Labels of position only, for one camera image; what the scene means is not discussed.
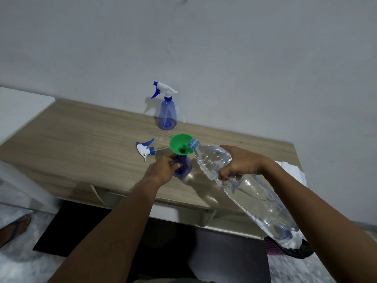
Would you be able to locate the person's right forearm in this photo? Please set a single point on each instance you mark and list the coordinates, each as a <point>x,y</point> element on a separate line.
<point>318,221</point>

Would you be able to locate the pink plastic basket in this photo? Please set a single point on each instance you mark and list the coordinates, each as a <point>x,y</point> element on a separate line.
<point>274,249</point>

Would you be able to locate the person's left forearm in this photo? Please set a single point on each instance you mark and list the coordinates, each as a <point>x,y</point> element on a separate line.
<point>112,232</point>

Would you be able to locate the white plastic bag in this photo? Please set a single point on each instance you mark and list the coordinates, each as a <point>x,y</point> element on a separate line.
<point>296,172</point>

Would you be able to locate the loose blue white spray trigger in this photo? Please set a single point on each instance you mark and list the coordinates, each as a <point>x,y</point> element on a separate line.
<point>144,148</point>

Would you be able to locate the person's left hand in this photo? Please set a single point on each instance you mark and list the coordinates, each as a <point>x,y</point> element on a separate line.
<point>160,170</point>

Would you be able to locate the blue spray bottle with trigger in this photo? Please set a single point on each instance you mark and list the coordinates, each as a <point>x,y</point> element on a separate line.
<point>168,114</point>

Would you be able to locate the white furniture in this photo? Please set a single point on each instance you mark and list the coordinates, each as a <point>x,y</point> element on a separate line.
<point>17,110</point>

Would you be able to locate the blue sandal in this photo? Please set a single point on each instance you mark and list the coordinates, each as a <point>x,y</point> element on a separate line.
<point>20,222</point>

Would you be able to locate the person's right thumb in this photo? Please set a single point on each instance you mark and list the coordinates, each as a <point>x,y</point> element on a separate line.
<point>226,148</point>

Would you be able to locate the black plastic bag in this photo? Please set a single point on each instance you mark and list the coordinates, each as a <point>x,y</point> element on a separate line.
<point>303,250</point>

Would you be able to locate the person's right hand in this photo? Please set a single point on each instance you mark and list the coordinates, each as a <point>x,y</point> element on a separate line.
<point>244,162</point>

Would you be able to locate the black floor mat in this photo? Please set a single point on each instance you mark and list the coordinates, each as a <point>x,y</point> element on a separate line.
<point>73,232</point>

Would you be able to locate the small blue bottle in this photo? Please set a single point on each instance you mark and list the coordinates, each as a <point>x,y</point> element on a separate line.
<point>186,169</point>

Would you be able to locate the green plastic funnel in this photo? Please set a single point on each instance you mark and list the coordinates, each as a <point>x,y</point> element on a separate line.
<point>176,142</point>

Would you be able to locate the wooden table with white frame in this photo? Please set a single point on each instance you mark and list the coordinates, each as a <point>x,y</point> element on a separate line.
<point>88,150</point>

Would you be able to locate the large clear plastic water bottle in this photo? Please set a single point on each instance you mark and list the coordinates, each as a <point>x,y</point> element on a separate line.
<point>259,200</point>

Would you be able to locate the person's left thumb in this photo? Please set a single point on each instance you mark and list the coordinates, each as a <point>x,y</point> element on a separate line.
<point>176,167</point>

